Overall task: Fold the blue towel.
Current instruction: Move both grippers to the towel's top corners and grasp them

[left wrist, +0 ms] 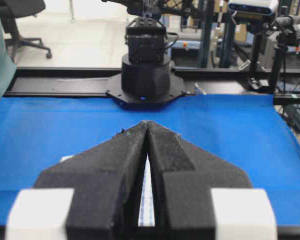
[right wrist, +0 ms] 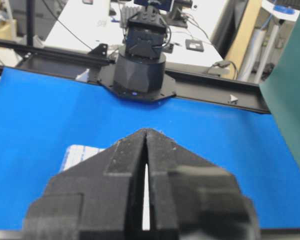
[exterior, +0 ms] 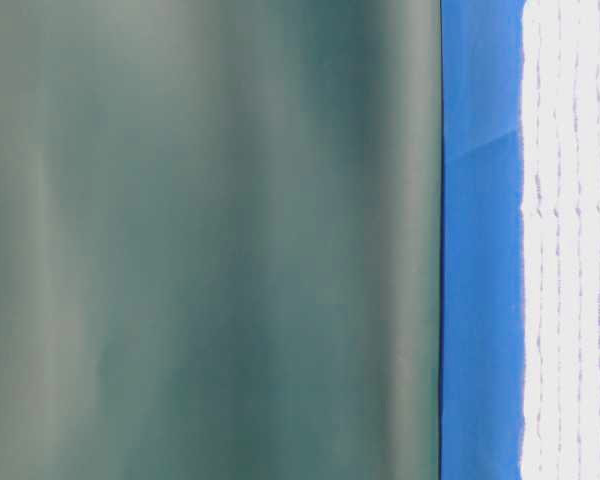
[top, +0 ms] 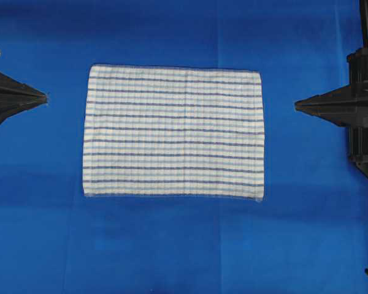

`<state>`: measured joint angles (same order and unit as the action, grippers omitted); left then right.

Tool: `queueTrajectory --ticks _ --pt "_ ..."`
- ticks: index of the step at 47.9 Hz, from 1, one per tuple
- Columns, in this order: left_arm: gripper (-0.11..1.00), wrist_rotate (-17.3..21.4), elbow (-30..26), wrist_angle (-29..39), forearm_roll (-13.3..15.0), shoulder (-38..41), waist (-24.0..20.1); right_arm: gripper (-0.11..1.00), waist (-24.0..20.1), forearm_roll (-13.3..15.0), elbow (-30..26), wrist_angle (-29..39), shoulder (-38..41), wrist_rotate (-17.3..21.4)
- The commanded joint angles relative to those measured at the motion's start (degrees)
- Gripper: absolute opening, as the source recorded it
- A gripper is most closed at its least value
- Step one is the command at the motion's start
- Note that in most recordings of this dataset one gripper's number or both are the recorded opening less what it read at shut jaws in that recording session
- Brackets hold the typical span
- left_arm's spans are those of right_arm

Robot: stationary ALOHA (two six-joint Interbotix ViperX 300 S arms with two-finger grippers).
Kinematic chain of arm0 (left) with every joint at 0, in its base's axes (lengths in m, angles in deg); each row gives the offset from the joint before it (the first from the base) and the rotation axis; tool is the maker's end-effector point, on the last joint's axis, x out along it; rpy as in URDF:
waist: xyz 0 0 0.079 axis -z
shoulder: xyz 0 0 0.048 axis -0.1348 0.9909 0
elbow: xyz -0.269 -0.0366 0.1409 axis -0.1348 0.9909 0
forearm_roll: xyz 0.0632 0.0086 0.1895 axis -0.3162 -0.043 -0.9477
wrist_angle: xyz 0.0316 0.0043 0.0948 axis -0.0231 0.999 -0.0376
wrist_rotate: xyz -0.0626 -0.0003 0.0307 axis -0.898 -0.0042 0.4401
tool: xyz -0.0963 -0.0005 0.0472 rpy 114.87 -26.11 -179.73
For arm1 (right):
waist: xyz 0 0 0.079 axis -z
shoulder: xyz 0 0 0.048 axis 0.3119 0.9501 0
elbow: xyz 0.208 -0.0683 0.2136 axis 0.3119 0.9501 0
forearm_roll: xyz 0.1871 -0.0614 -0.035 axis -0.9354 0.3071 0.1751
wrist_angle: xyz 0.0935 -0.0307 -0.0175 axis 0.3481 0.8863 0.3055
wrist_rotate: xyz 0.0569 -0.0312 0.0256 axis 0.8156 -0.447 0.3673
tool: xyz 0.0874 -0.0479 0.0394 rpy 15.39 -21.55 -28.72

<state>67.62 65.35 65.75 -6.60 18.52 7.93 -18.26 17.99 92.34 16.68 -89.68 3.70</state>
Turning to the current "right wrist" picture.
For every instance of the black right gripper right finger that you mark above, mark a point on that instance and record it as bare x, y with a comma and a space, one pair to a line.
193, 198

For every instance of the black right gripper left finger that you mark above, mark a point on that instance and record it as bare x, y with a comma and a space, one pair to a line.
100, 198

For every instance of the white blue-striped towel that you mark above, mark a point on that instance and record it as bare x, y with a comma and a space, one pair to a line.
76, 154

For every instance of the blue table mat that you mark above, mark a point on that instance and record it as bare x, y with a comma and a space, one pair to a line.
41, 116

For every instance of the white background desk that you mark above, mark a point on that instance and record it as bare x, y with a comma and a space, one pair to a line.
84, 25

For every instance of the black aluminium frame rail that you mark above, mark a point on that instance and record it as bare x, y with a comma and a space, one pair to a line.
191, 86

